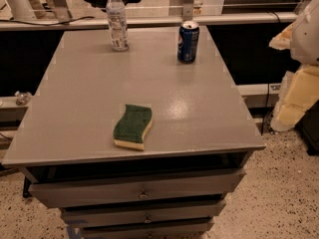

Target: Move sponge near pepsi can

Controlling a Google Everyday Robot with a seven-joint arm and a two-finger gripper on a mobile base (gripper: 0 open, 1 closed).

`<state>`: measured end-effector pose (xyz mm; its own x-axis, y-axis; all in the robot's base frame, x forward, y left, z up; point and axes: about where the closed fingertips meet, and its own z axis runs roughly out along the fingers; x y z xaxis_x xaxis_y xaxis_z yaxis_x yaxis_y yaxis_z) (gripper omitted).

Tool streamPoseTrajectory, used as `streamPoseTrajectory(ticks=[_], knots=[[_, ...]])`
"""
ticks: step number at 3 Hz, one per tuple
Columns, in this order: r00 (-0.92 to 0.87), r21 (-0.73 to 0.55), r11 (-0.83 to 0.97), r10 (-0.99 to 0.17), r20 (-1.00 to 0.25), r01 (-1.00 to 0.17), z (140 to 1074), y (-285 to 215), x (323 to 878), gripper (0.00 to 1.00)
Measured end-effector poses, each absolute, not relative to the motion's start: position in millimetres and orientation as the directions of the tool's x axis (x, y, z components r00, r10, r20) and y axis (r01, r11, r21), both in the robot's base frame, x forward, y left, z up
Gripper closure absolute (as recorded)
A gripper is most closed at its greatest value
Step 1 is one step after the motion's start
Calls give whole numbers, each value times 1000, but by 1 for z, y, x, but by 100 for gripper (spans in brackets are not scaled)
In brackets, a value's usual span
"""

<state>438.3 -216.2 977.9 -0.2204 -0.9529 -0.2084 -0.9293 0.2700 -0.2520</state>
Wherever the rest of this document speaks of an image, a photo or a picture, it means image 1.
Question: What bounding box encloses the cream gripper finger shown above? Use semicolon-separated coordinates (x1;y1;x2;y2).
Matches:
269;23;294;50
270;65;319;131

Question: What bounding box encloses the green and yellow sponge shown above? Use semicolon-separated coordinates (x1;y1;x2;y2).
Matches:
113;105;153;150

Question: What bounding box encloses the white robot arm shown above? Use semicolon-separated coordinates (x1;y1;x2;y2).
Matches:
269;0;319;131

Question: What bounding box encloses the blue pepsi can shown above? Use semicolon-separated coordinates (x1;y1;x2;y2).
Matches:
177;21;199;64

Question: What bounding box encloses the grey drawer cabinet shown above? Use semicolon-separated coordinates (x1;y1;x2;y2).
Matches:
1;25;267;239

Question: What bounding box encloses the grey top drawer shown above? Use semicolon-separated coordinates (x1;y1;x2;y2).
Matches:
30;168;245;208

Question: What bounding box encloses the grey drawer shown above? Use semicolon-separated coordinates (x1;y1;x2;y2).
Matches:
81;218;213;239
30;168;245;208
62;199;225;228

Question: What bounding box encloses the clear plastic water bottle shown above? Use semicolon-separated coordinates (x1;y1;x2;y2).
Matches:
106;0;129;51

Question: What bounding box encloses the grey bottom drawer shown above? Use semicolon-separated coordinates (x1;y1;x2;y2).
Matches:
81;218;213;239

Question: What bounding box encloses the grey middle drawer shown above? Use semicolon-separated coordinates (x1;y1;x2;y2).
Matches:
62;199;225;228

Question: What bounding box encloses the small shiny metal object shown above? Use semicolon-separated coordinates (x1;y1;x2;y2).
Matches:
15;91;32;106

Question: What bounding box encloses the black cable on rail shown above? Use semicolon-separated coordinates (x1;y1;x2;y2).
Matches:
0;15;96;27

